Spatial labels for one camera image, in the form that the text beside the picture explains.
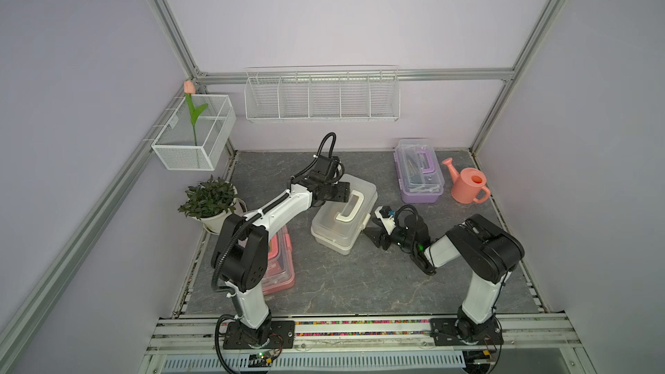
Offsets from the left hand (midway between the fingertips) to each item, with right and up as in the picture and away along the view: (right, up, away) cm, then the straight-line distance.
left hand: (342, 192), depth 90 cm
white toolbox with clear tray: (-2, -10, -5) cm, 12 cm away
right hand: (+9, -11, +2) cm, 15 cm away
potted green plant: (-42, -2, -9) cm, 43 cm away
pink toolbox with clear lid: (-19, -23, -14) cm, 33 cm away
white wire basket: (-48, +14, -18) cm, 53 cm away
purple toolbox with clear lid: (+30, +7, +12) cm, 34 cm away
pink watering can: (+48, +2, +6) cm, 48 cm away
